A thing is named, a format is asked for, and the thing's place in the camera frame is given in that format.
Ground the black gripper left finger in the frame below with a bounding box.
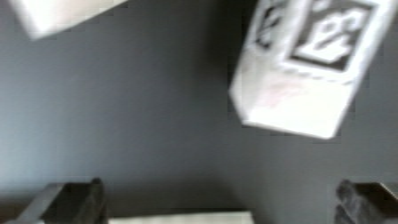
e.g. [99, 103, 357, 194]
[15, 178, 108, 224]

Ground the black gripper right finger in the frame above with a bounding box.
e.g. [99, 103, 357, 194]
[334, 180, 398, 224]

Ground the white table leg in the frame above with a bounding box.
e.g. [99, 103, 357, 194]
[229, 0, 398, 139]

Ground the white square tabletop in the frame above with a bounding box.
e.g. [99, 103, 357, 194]
[7, 0, 127, 40]

